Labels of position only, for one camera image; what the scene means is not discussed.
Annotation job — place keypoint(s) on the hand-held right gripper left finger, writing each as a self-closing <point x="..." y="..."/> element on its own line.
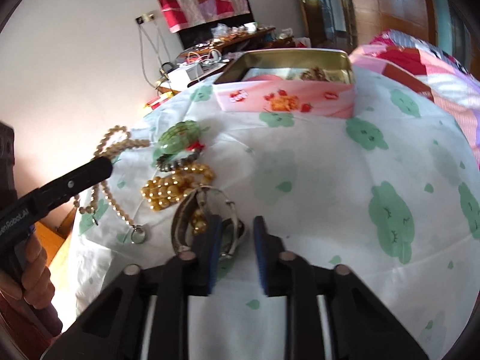
<point x="215" y="255"/>

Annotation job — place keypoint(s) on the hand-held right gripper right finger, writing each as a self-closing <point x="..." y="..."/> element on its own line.
<point x="259" y="255"/>

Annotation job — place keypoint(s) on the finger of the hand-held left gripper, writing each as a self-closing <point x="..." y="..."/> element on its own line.
<point x="75" y="183"/>

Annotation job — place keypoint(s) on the green jade ornament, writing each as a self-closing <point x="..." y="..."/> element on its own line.
<point x="176" y="137"/>

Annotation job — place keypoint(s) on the pink tin box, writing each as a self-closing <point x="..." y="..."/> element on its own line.
<point x="285" y="99"/>

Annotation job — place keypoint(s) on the person's left hand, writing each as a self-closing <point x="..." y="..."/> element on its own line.
<point x="35" y="273"/>

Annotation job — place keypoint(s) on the yellow red carton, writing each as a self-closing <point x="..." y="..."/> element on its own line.
<point x="159" y="101"/>

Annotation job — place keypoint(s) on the white box appliance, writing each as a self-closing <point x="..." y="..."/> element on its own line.
<point x="187" y="74"/>

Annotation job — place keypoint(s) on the black television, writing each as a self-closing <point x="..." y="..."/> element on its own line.
<point x="210" y="32"/>

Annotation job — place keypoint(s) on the television with red cloth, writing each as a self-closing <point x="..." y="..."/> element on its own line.
<point x="187" y="7"/>

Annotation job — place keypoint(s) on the clear plastic bag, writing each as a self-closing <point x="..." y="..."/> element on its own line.
<point x="219" y="30"/>

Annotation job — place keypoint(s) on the wooden television cabinet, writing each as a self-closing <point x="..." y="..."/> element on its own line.
<point x="243" y="40"/>

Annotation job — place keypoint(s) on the pink patchwork quilt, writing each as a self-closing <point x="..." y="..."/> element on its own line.
<point x="412" y="67"/>

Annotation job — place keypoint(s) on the dark wooden door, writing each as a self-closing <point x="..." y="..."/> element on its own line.
<point x="326" y="15"/>

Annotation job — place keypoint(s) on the wooden wardrobe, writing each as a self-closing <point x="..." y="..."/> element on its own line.
<point x="390" y="3"/>

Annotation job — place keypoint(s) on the glass wardrobe door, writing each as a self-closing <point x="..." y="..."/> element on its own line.
<point x="450" y="18"/>

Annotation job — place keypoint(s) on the wall socket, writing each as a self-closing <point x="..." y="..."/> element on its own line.
<point x="144" y="18"/>

